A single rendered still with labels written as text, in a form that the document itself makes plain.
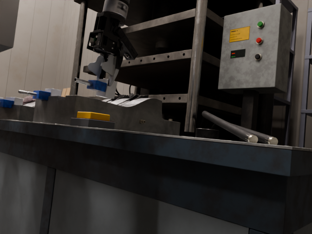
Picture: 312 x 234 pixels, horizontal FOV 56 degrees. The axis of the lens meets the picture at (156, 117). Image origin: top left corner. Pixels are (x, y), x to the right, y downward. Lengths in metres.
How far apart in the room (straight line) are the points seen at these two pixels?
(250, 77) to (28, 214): 1.12
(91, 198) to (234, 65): 1.06
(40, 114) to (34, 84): 6.77
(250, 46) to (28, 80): 6.69
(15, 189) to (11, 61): 6.63
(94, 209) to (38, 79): 7.20
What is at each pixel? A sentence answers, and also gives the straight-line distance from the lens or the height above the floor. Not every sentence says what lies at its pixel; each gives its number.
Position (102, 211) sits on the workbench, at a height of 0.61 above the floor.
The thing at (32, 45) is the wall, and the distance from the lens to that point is 7.92.
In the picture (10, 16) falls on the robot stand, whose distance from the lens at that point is 0.50.
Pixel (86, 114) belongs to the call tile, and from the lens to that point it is 0.73.
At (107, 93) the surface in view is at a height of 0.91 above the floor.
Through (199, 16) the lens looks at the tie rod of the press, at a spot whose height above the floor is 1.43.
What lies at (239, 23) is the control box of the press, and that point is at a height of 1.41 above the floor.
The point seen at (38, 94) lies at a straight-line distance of 1.01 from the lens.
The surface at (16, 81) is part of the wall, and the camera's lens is 7.66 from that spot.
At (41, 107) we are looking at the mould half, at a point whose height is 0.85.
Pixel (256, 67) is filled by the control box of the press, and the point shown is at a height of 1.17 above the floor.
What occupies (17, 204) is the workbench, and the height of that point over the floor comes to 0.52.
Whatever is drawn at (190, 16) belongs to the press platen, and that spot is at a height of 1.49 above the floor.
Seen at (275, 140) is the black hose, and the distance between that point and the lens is 1.00.
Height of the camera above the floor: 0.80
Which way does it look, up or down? 4 degrees up
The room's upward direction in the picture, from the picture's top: 6 degrees clockwise
